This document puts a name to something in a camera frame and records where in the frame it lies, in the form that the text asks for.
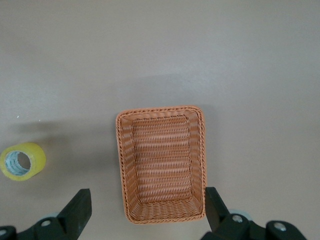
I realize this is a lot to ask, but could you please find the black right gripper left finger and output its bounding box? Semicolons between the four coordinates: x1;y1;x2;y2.
17;188;93;240

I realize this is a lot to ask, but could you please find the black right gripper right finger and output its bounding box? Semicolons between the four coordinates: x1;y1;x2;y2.
202;186;266;240

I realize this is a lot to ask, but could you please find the yellow clear tape roll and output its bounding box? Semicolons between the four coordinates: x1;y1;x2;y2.
0;141;47;181

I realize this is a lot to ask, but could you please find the brown deep wicker basket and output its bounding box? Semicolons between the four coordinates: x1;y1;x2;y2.
115;105;209;224

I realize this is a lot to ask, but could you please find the brown table cover mat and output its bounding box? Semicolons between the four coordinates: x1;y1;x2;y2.
0;0;320;240

